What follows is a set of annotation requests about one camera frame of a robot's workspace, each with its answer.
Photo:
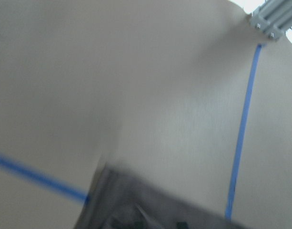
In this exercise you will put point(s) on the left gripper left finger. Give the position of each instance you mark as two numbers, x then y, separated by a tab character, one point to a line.
138	225

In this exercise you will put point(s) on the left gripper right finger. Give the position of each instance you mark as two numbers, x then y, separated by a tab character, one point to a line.
181	225

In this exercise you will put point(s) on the dark brown t-shirt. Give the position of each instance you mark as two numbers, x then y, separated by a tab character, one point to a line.
118	199

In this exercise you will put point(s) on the aluminium extrusion post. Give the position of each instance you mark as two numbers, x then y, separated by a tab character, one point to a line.
273	18

